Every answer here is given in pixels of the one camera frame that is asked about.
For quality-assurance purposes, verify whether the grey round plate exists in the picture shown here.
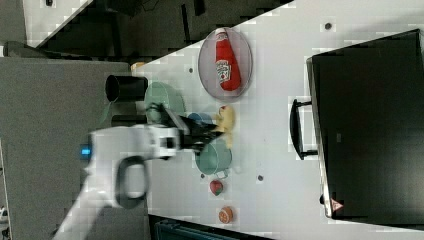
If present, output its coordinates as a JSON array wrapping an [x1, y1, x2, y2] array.
[[198, 27, 253, 102]]

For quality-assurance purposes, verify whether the orange slice toy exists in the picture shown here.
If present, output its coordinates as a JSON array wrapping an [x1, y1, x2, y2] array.
[[218, 206, 233, 224]]

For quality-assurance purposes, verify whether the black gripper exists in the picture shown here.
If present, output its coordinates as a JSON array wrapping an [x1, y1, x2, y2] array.
[[159, 104, 223, 155]]

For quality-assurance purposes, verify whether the black cylinder cup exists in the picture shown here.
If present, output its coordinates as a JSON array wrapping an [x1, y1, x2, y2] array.
[[105, 75, 148, 102]]

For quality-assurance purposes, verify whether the green perforated colander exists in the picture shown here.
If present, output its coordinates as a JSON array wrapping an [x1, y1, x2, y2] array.
[[144, 82, 186, 124]]

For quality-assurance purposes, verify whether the red ketchup bottle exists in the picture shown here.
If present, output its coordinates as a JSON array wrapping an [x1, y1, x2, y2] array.
[[215, 28, 241, 91]]

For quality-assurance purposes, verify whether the red green strawberry toy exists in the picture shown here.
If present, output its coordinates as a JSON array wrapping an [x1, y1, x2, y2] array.
[[209, 180, 223, 196]]

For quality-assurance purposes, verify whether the green mug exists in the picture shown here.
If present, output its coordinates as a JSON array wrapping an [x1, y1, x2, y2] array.
[[195, 139, 232, 179]]

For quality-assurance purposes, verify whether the black toaster oven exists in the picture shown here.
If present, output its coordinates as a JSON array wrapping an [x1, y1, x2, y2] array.
[[290, 29, 424, 230]]

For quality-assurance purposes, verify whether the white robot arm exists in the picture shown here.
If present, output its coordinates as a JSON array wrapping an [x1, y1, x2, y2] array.
[[52, 103, 223, 240]]

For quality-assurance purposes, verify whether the blue small bowl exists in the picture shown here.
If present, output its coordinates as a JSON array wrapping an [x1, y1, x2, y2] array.
[[188, 112, 213, 124]]

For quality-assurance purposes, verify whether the yellow plush banana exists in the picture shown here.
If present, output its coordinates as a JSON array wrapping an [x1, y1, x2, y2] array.
[[212, 105, 235, 149]]

